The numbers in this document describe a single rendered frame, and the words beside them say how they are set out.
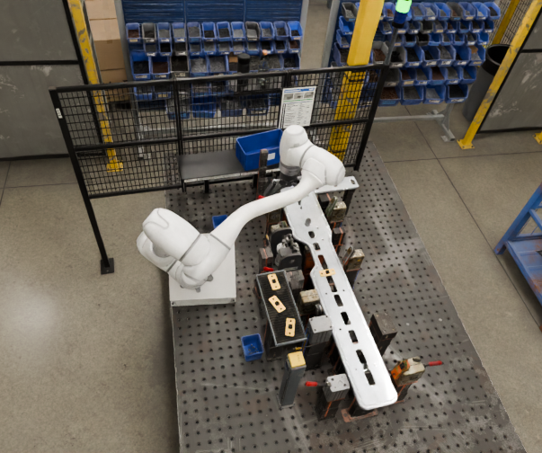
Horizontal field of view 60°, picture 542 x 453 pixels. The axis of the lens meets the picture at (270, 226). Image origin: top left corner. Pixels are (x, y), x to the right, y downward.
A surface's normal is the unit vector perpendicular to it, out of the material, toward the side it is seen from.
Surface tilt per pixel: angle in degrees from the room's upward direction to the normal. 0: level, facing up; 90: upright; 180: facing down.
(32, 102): 90
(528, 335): 0
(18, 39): 92
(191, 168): 0
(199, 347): 0
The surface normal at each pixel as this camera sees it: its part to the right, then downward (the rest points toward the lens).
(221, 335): 0.08, -0.65
